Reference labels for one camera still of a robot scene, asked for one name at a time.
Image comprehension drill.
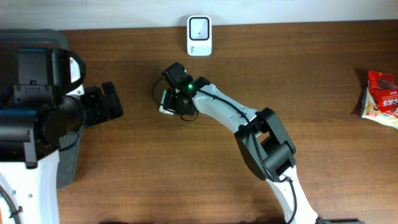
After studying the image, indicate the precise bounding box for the white barcode scanner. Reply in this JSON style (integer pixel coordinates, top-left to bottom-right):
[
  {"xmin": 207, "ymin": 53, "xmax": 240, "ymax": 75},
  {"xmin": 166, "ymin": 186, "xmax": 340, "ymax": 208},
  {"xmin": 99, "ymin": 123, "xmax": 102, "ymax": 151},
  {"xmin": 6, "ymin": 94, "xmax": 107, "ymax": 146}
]
[{"xmin": 187, "ymin": 15, "xmax": 212, "ymax": 57}]

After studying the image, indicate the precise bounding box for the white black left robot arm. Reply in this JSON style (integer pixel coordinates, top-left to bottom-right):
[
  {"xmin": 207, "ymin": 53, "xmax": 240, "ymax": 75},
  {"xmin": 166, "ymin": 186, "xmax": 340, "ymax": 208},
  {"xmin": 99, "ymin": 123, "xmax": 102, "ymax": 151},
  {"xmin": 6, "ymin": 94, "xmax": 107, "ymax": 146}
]
[{"xmin": 1, "ymin": 48, "xmax": 124, "ymax": 223}]

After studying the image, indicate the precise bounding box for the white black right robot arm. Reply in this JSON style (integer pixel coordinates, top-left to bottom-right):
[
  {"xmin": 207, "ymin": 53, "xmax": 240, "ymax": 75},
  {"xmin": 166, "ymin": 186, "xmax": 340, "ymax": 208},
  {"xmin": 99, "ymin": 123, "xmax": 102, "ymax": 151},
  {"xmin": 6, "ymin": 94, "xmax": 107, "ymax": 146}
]
[{"xmin": 161, "ymin": 62, "xmax": 320, "ymax": 224}]

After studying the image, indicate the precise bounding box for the teal tissue pack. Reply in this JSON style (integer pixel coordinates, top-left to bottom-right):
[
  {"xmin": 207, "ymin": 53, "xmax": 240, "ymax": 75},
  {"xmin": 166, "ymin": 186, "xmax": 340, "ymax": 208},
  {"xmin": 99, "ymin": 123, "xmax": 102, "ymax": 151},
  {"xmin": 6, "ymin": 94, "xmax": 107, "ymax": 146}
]
[{"xmin": 159, "ymin": 90, "xmax": 175, "ymax": 115}]

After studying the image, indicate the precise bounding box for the red Hacks candy bag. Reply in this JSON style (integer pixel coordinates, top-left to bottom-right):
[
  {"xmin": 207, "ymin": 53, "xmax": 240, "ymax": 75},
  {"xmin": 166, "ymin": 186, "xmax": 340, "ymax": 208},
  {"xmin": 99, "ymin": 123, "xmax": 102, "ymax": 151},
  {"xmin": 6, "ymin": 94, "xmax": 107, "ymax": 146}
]
[{"xmin": 368, "ymin": 70, "xmax": 397, "ymax": 113}]

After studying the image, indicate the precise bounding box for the grey plastic mesh basket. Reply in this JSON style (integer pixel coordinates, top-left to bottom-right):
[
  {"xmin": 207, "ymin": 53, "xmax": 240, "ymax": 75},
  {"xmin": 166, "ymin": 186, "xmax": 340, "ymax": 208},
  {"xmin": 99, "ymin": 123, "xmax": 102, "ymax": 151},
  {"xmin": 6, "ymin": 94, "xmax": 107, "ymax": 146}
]
[{"xmin": 1, "ymin": 29, "xmax": 81, "ymax": 189}]

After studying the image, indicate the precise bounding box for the yellow snack bag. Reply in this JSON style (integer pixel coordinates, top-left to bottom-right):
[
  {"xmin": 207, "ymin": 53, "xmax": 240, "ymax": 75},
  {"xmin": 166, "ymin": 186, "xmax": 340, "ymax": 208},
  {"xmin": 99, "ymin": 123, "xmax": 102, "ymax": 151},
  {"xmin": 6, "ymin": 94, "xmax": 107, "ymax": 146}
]
[{"xmin": 359, "ymin": 88, "xmax": 397, "ymax": 129}]

